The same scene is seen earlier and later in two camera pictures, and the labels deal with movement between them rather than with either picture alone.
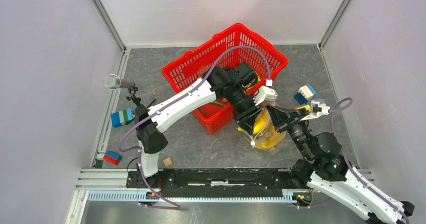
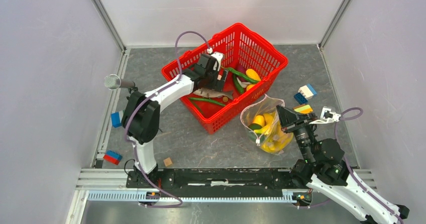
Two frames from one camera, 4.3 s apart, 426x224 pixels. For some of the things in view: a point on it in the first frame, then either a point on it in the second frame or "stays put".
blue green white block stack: x=124 y=116 stays put
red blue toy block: x=112 y=157 stays put
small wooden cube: x=168 y=162 stays put
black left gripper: x=246 y=119 to x=217 y=85
